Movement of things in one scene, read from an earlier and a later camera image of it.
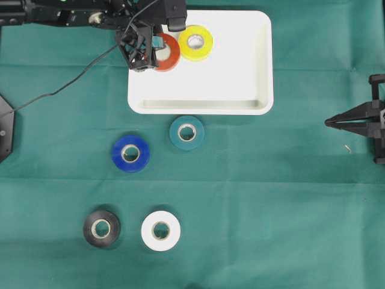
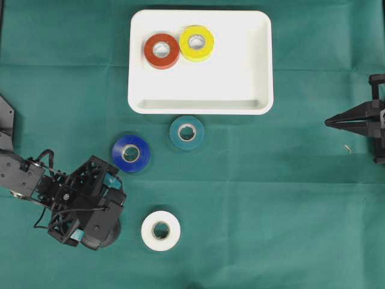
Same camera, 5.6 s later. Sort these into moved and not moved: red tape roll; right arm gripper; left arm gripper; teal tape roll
Moved: left arm gripper
Not moved: red tape roll; teal tape roll; right arm gripper
